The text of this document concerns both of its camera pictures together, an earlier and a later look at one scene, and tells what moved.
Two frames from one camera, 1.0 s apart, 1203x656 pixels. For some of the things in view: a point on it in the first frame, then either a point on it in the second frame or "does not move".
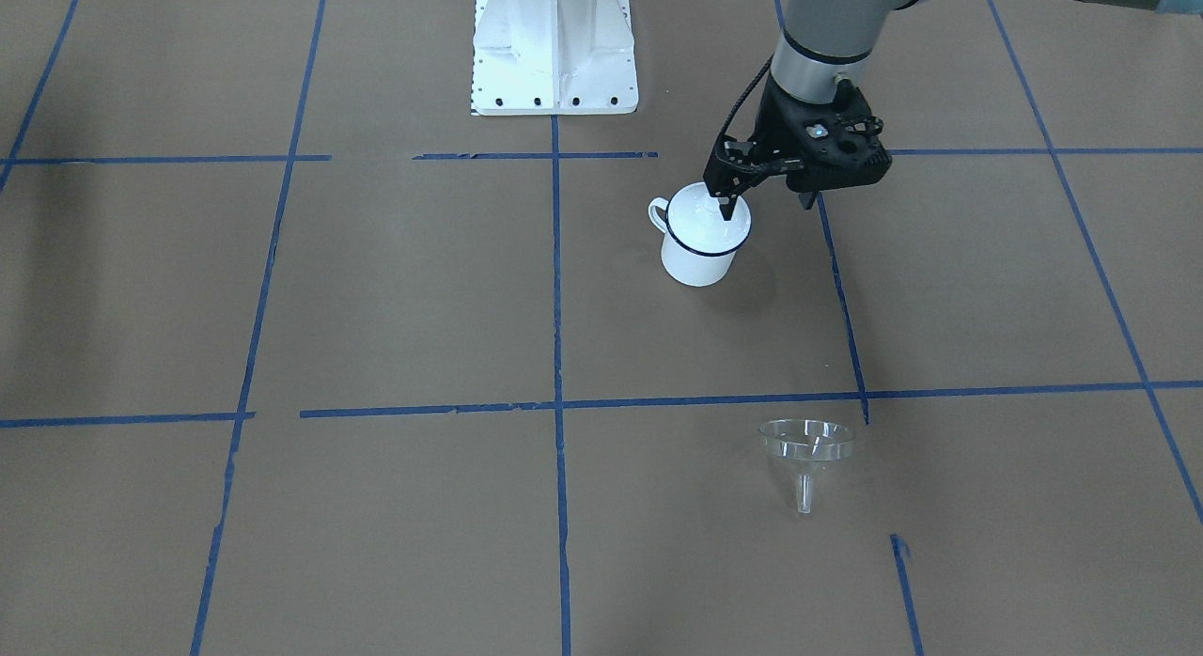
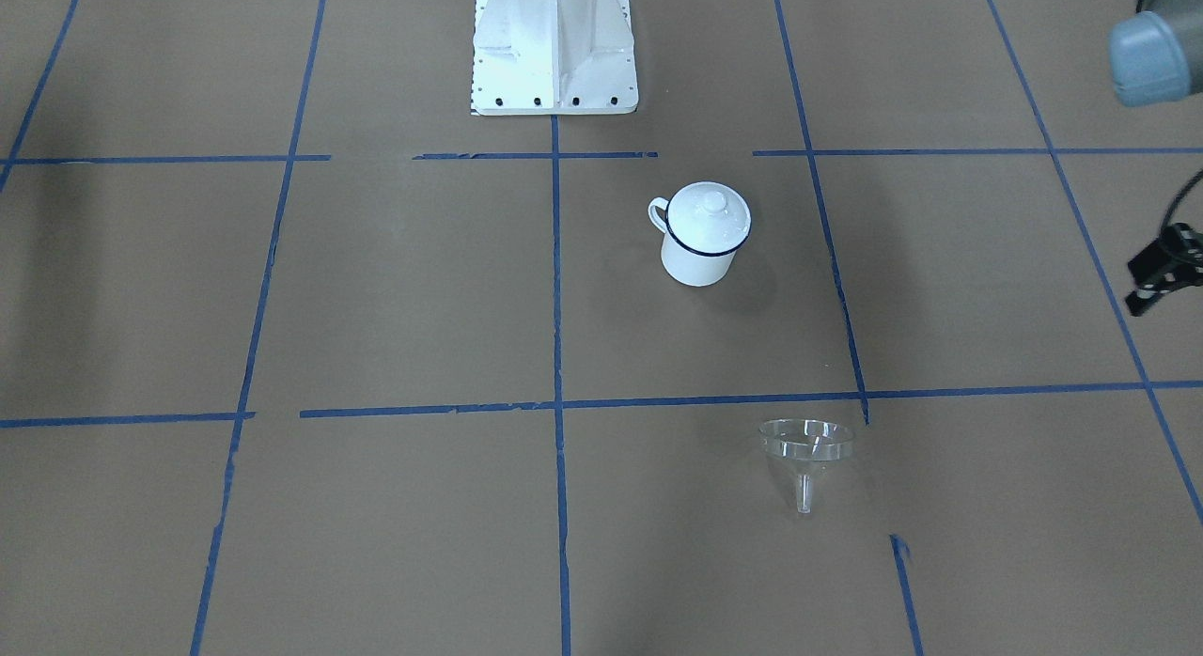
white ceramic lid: x=695 y=219 does not move
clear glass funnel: x=804 y=445 does not move
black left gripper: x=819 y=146 -> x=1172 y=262
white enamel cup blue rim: x=699 y=242 does not move
